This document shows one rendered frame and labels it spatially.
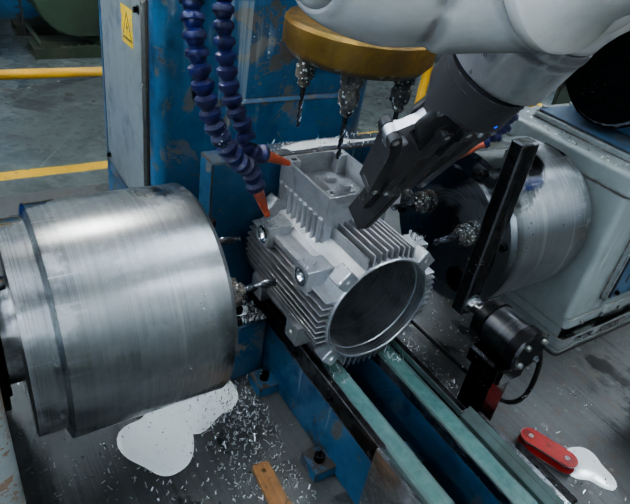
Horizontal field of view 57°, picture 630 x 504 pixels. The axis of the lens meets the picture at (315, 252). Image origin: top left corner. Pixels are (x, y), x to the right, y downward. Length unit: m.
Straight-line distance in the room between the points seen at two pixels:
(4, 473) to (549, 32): 0.55
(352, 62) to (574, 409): 0.70
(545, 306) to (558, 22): 0.90
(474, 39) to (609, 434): 0.87
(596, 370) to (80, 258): 0.91
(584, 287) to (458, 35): 0.85
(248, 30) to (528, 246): 0.50
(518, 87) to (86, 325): 0.40
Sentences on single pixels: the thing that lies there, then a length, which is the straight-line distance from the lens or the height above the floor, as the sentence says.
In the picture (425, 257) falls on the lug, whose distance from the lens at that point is 0.75.
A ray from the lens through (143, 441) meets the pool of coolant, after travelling 0.85.
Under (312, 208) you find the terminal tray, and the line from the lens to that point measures 0.74.
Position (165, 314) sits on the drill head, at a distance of 0.57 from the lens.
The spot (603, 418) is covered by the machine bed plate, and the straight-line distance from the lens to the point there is 1.09.
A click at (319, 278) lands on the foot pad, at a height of 1.06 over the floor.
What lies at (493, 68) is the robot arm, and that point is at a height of 1.38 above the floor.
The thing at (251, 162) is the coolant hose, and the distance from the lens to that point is 0.64.
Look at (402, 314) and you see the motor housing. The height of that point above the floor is 0.98.
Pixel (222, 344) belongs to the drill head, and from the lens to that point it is 0.60.
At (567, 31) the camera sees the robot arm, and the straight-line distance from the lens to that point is 0.27.
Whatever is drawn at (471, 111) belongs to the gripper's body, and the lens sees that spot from 0.47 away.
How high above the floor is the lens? 1.48
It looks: 34 degrees down
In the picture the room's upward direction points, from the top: 10 degrees clockwise
